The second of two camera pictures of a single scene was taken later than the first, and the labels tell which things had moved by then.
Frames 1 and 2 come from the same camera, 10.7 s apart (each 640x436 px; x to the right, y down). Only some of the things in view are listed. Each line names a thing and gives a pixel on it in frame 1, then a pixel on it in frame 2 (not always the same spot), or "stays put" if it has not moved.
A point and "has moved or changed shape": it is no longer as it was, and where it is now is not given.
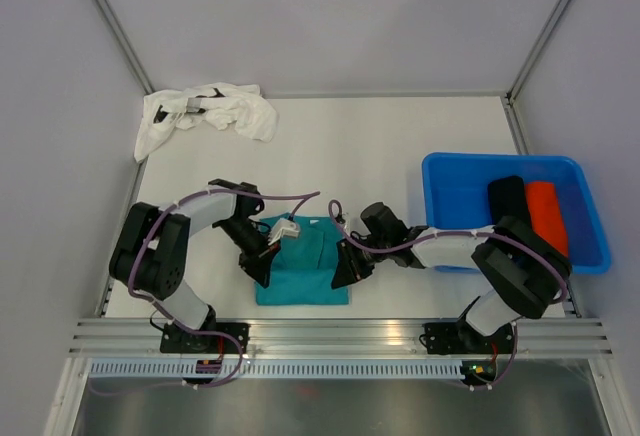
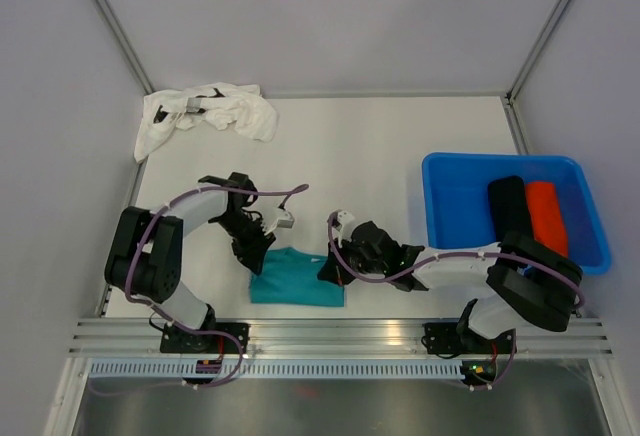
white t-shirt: (239, 107) stays put
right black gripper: (349, 268) -> (331, 271)
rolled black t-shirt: (507, 197) stays put
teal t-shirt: (302, 270) has moved or changed shape
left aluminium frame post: (112, 25) stays put
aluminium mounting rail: (565, 338) stays put
